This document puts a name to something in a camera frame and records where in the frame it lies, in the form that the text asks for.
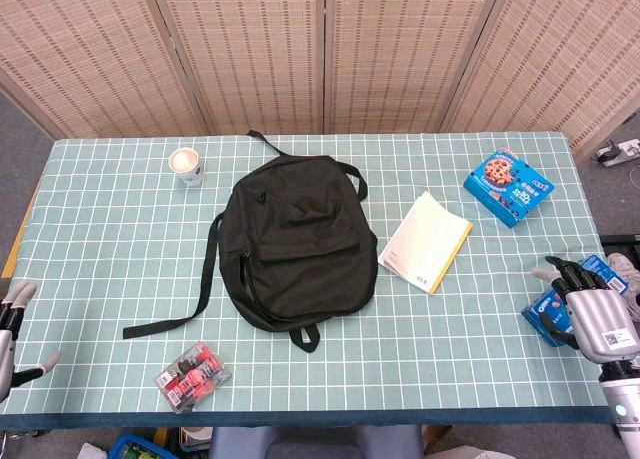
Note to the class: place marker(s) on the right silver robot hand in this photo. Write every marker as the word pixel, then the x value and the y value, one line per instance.
pixel 600 319

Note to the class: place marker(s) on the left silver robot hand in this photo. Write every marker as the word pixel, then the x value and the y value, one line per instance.
pixel 7 344

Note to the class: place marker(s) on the white book yellow spine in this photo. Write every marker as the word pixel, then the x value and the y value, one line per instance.
pixel 425 241

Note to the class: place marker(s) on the black fabric backpack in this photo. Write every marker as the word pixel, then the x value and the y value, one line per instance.
pixel 305 244

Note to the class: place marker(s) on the blue Oreo cookie box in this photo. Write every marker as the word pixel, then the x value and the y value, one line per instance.
pixel 547 311

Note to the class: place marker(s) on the green checkered tablecloth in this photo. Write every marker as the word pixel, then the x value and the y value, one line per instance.
pixel 450 339

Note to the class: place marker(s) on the blue chocolate chip cookie box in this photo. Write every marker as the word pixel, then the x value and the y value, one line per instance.
pixel 507 186

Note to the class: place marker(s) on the blue plastic crate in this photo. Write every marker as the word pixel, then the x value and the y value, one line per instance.
pixel 135 446

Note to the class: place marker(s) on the white power strip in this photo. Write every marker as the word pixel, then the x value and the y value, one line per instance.
pixel 617 151

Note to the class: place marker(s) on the white tape roll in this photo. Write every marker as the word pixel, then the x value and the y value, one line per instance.
pixel 195 438

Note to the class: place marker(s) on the white paper cup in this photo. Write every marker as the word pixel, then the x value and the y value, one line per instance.
pixel 186 166

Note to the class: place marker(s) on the blue-grey chair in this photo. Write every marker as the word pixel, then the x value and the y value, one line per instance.
pixel 315 441

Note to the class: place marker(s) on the bamboo folding screen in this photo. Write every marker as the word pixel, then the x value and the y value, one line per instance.
pixel 320 54

